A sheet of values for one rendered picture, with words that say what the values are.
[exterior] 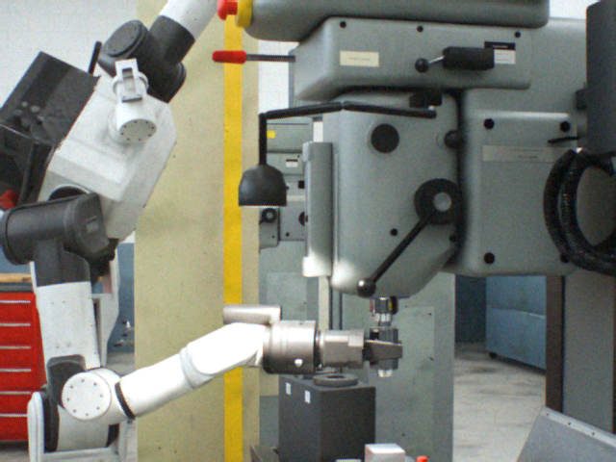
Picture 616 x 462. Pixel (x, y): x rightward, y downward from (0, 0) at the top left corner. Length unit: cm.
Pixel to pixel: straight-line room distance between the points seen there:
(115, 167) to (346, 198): 44
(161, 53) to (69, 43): 880
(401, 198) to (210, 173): 182
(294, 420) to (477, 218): 69
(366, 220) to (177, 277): 183
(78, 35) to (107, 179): 903
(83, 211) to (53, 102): 24
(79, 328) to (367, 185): 52
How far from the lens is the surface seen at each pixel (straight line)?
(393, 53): 142
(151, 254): 318
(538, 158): 149
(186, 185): 319
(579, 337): 170
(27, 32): 1068
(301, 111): 132
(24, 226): 159
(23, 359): 598
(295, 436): 194
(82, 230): 155
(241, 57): 158
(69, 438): 200
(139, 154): 168
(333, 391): 182
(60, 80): 176
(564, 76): 154
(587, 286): 167
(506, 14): 149
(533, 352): 901
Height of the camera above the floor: 142
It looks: 1 degrees down
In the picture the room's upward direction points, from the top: straight up
